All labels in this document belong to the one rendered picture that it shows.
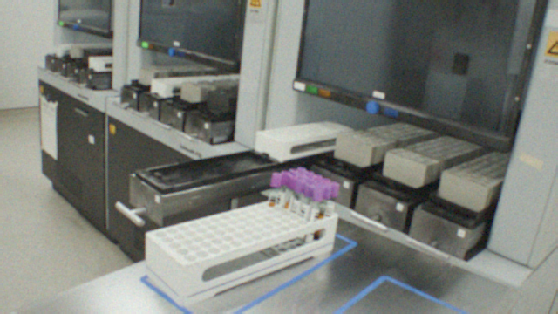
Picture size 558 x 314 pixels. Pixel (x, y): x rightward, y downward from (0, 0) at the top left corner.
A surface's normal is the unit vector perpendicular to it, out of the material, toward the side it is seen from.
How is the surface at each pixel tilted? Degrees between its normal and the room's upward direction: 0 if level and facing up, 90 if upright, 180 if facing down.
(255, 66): 90
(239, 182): 90
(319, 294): 0
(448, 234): 90
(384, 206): 90
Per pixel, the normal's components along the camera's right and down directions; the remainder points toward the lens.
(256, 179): 0.70, 0.30
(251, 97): -0.70, 0.15
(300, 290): 0.11, -0.94
